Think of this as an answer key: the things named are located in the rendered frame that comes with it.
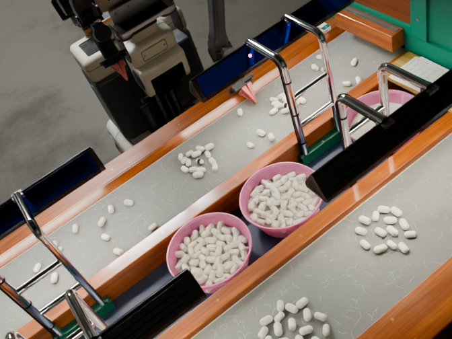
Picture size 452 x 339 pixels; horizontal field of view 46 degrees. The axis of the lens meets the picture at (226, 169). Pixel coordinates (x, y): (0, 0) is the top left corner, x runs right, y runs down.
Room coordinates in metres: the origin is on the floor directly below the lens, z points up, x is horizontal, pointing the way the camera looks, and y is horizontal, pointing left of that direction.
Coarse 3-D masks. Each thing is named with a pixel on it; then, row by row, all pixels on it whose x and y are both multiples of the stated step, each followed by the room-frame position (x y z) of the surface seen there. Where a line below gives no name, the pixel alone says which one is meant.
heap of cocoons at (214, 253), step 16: (192, 240) 1.08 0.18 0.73; (208, 240) 1.05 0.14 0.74; (224, 240) 1.03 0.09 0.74; (240, 240) 1.00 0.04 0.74; (176, 256) 1.05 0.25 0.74; (192, 256) 1.02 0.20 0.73; (208, 256) 1.00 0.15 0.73; (224, 256) 0.97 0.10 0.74; (240, 256) 0.96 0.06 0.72; (192, 272) 0.97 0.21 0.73; (208, 272) 0.94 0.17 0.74; (224, 272) 0.93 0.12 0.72
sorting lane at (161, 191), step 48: (336, 48) 1.69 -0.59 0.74; (384, 48) 1.58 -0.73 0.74; (336, 96) 1.44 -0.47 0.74; (192, 144) 1.50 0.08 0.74; (240, 144) 1.40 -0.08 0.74; (144, 192) 1.36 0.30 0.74; (192, 192) 1.27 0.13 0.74; (96, 240) 1.24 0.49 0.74; (48, 288) 1.12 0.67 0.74; (0, 336) 1.02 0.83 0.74
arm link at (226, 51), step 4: (228, 40) 1.76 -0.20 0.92; (208, 48) 1.76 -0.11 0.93; (224, 48) 1.66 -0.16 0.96; (228, 48) 1.66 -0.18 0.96; (232, 48) 1.66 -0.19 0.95; (212, 52) 1.73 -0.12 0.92; (220, 52) 1.69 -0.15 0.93; (224, 52) 1.65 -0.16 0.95; (228, 52) 1.65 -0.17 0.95; (212, 56) 1.73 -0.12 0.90; (216, 56) 1.71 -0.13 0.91; (220, 56) 1.71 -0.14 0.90; (224, 56) 1.64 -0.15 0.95; (216, 60) 1.72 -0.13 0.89
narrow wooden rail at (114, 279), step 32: (352, 96) 1.38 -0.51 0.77; (320, 128) 1.30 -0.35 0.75; (256, 160) 1.27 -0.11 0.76; (288, 160) 1.26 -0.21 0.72; (224, 192) 1.19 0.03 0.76; (128, 256) 1.09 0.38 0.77; (160, 256) 1.09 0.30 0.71; (96, 288) 1.03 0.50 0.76; (128, 288) 1.05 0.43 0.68; (32, 320) 1.01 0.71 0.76; (64, 320) 0.99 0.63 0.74
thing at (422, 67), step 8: (416, 56) 1.42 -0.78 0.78; (408, 64) 1.40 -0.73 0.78; (416, 64) 1.39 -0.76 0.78; (424, 64) 1.37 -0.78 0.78; (432, 64) 1.36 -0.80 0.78; (416, 72) 1.35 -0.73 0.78; (424, 72) 1.33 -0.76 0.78; (432, 72) 1.32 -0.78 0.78; (440, 72) 1.30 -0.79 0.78; (400, 80) 1.34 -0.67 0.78; (432, 80) 1.28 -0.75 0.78; (416, 88) 1.28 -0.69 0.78
